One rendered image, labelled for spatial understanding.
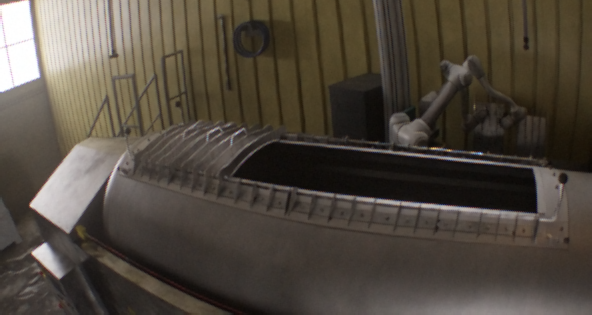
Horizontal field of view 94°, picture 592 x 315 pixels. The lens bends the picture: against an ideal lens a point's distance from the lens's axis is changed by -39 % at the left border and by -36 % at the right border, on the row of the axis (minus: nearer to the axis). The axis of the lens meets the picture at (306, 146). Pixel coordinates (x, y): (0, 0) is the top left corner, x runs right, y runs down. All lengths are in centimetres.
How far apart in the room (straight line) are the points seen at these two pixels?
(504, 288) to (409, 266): 41
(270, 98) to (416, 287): 334
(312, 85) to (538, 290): 333
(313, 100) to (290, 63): 44
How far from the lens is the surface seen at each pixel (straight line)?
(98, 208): 273
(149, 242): 213
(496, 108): 372
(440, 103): 278
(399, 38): 313
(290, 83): 427
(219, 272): 180
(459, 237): 147
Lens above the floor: 344
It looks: 22 degrees down
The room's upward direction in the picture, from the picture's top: 6 degrees counter-clockwise
